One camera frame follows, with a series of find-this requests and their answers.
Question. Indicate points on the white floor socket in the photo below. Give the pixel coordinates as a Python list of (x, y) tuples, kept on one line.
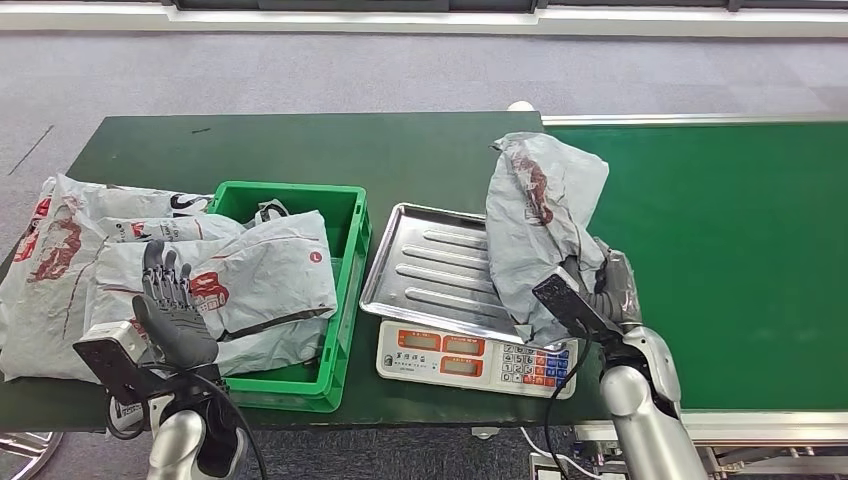
[(546, 470)]

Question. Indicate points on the chrome chair base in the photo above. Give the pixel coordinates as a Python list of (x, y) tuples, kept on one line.
[(26, 450)]

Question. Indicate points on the grey parcel bright red print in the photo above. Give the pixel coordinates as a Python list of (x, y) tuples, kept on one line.
[(278, 278)]

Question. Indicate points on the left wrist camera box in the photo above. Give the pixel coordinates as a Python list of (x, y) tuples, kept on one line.
[(112, 358)]

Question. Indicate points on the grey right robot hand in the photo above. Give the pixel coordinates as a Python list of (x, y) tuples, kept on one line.
[(619, 291)]

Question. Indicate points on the grey table bracket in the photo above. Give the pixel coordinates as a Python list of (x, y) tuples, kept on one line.
[(485, 433)]

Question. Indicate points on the green conveyor belt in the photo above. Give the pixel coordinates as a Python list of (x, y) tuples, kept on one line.
[(729, 232)]

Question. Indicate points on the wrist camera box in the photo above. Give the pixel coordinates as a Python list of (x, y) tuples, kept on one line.
[(570, 308), (112, 358)]

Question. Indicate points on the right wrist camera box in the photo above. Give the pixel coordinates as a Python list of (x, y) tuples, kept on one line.
[(570, 308)]

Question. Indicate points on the white round cap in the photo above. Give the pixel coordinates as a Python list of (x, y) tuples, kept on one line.
[(520, 106)]

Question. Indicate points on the large grey red-print parcel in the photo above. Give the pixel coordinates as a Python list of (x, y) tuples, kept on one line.
[(40, 318)]

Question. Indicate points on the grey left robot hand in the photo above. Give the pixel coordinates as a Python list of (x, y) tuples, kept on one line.
[(175, 324)]

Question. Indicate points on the grey parcel black letters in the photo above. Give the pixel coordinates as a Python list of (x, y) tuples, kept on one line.
[(189, 202)]

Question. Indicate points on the green plastic crate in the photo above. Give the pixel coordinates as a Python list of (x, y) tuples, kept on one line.
[(351, 298)]

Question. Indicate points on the grey parcel faded red print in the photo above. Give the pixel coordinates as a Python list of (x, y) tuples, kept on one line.
[(543, 252)]

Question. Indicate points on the grey parcel black-red print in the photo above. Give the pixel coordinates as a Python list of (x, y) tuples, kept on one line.
[(265, 351)]

